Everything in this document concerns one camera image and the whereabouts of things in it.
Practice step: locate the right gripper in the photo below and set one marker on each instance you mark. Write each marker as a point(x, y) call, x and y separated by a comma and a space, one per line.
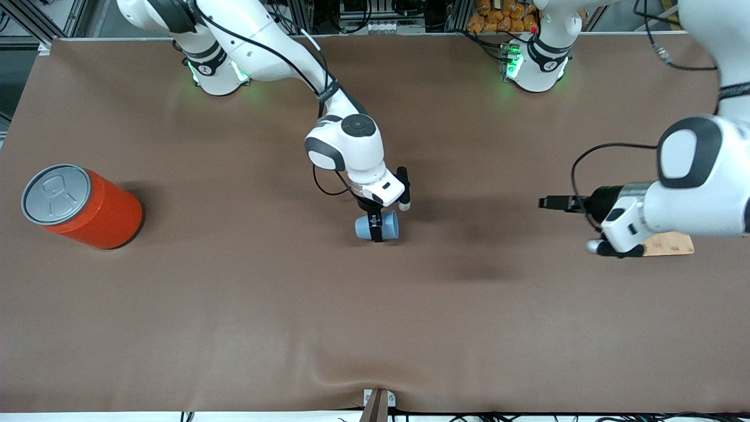
point(368, 206)

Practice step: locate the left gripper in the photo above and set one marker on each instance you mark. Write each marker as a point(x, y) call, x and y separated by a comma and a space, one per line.
point(602, 200)

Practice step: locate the light blue cup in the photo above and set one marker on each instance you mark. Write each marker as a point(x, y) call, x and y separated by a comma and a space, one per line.
point(391, 225)

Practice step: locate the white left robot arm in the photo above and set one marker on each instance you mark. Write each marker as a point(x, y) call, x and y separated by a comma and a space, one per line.
point(703, 193)

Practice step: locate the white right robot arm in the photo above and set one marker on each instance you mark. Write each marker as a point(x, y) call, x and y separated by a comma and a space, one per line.
point(252, 41)

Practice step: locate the wooden mug tree stand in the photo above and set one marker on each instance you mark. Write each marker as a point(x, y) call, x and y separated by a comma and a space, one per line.
point(671, 245)

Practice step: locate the brown table mat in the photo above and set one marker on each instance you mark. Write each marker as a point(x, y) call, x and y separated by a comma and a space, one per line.
point(234, 305)

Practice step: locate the bag of orange items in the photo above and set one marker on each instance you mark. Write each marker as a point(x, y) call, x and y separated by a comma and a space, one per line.
point(501, 17)

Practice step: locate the orange can with grey lid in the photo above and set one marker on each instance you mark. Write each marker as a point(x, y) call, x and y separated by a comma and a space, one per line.
point(96, 214)

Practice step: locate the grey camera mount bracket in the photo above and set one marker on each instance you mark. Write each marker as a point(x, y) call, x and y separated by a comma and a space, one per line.
point(378, 404)

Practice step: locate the aluminium profile frame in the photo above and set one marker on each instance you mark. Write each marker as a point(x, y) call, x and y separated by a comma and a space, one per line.
point(41, 23)

